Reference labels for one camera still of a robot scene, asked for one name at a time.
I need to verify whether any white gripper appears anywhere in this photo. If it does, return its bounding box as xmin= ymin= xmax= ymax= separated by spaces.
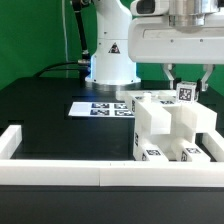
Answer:
xmin=128 ymin=14 xmax=224 ymax=92

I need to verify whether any white chair back part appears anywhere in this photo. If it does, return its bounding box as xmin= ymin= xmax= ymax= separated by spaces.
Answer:
xmin=116 ymin=90 xmax=217 ymax=135

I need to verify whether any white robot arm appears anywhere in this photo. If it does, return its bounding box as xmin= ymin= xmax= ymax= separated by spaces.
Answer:
xmin=71 ymin=0 xmax=224 ymax=91

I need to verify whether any white base tag sheet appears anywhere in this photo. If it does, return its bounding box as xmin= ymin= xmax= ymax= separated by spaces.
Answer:
xmin=69 ymin=102 xmax=132 ymax=118

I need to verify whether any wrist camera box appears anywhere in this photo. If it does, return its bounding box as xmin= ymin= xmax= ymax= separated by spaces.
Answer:
xmin=130 ymin=0 xmax=169 ymax=16

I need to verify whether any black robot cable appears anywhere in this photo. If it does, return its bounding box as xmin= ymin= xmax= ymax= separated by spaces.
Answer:
xmin=32 ymin=9 xmax=92 ymax=78

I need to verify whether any white obstacle fence wall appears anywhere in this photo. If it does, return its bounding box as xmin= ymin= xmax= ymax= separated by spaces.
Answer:
xmin=0 ymin=125 xmax=224 ymax=187

